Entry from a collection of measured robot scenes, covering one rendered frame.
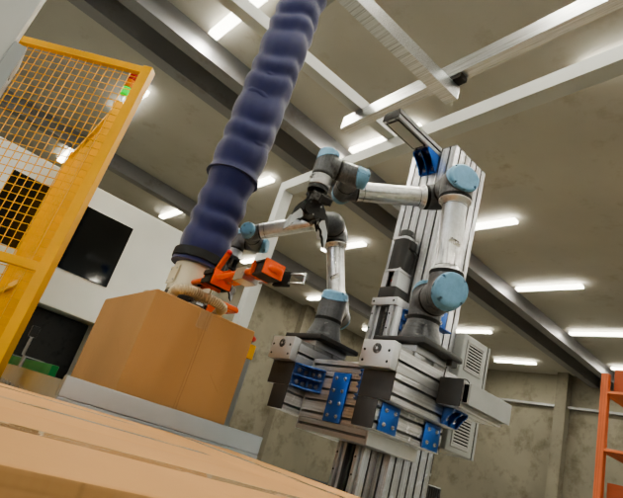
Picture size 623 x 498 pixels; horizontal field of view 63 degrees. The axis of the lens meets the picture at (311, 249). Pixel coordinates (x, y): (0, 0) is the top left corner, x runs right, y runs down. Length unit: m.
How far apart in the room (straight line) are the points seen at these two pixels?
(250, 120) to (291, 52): 0.44
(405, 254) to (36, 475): 1.91
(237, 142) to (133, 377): 1.08
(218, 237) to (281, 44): 1.01
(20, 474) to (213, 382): 1.53
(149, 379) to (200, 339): 0.21
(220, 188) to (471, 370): 1.29
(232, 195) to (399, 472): 1.25
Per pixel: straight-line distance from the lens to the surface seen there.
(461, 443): 2.22
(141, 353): 1.74
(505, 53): 3.50
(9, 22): 2.60
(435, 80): 3.51
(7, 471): 0.34
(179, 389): 1.79
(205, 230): 2.12
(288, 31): 2.68
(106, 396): 1.67
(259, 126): 2.34
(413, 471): 2.08
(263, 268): 1.56
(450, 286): 1.71
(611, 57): 3.61
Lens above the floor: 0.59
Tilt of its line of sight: 21 degrees up
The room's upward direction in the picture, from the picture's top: 17 degrees clockwise
